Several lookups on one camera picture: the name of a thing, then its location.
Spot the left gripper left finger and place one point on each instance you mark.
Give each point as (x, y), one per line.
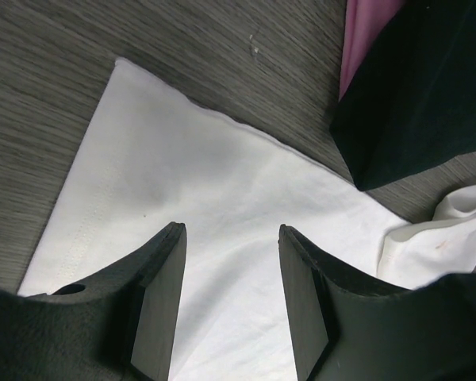
(116, 324)

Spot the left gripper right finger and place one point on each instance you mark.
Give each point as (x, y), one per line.
(347, 325)

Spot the white flower print t-shirt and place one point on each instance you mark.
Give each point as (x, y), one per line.
(150, 157)

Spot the folded black t-shirt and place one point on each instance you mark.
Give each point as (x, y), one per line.
(411, 104)

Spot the folded pink t-shirt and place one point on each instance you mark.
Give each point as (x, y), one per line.
(364, 20)

